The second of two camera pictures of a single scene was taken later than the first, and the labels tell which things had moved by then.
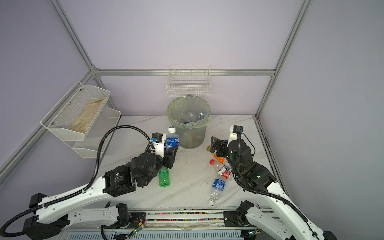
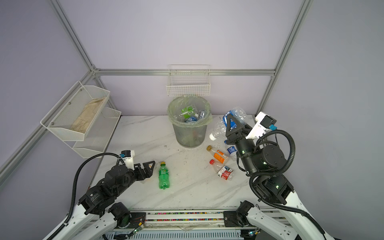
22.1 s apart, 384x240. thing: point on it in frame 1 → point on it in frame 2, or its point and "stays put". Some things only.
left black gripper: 169,157 → 148,172
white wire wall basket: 188,80 stays put
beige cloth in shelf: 81,123 stays put
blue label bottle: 172,138 → 191,118
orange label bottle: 220,159 stays put
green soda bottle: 164,177 stays put
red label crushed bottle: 224,171 stays put
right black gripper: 214,141 → 234,133
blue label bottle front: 217,187 → 238,113
